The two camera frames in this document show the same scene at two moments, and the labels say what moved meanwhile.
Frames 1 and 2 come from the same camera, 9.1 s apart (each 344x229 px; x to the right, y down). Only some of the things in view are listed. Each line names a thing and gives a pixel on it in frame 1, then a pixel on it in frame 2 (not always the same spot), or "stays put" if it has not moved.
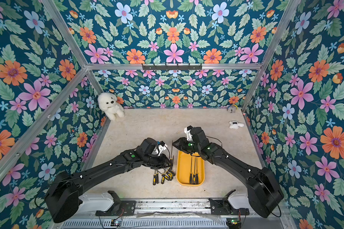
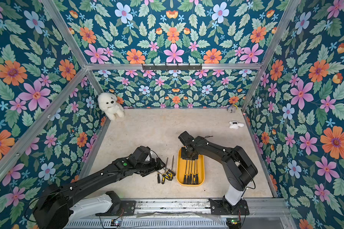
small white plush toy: (235, 124) stays put
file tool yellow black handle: (197, 173) stays put
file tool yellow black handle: (154, 181) → (185, 175)
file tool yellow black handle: (191, 173) stays put
